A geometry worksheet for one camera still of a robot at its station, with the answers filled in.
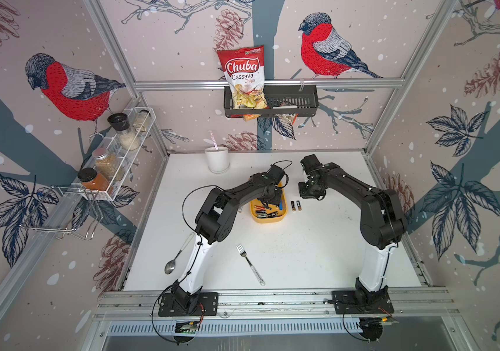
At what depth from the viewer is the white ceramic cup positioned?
106 cm

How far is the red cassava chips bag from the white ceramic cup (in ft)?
0.79

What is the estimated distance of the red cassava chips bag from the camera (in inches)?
32.7
